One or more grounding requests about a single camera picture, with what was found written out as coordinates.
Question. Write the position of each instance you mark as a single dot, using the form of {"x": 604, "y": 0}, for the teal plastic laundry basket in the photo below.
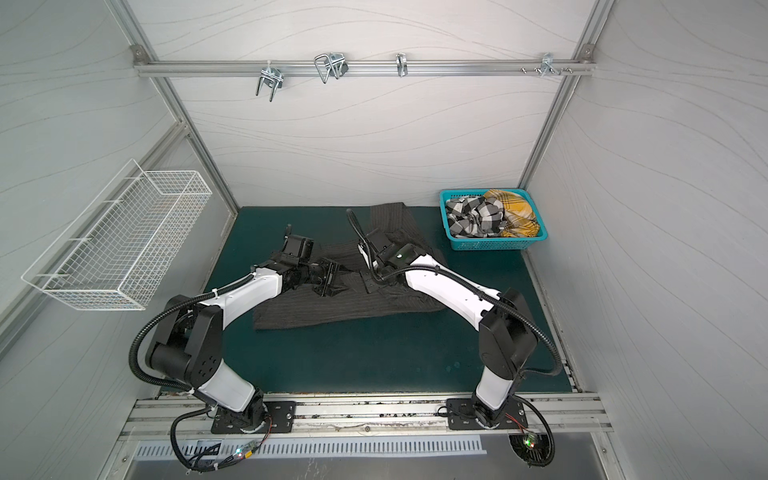
{"x": 494, "y": 243}

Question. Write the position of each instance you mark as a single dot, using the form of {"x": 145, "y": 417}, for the metal bracket with bolts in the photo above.
{"x": 547, "y": 67}

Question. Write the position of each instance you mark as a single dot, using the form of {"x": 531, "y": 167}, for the metal u-bolt clamp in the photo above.
{"x": 270, "y": 80}

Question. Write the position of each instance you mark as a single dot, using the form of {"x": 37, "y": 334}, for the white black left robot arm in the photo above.
{"x": 187, "y": 344}

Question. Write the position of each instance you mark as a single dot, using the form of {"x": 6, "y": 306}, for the dark grey pinstriped shirt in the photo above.
{"x": 361, "y": 297}

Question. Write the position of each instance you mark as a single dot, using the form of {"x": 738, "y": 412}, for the small metal ring clamp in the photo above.
{"x": 401, "y": 65}

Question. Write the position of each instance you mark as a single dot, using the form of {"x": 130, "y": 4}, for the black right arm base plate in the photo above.
{"x": 464, "y": 414}

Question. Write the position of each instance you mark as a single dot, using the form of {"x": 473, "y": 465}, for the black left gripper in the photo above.
{"x": 332, "y": 268}

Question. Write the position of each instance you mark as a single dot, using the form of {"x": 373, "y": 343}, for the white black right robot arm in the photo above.
{"x": 506, "y": 338}

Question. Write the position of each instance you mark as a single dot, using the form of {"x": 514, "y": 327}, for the white slotted vent strip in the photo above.
{"x": 330, "y": 447}

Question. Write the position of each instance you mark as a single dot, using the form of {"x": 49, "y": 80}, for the metal double hook clamp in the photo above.
{"x": 331, "y": 65}

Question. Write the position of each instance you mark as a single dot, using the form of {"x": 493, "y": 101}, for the aluminium top cross rail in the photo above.
{"x": 357, "y": 68}

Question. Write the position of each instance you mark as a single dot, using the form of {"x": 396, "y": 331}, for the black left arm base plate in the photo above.
{"x": 260, "y": 417}

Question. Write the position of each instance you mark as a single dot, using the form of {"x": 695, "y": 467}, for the yellow plaid shirt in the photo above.
{"x": 519, "y": 219}

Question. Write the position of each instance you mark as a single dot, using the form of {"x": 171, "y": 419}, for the white wire wall basket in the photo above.
{"x": 115, "y": 253}

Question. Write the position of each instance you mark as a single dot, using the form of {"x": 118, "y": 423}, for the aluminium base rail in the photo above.
{"x": 328, "y": 415}

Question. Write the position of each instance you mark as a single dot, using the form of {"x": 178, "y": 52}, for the black white checkered shirt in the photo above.
{"x": 475, "y": 217}

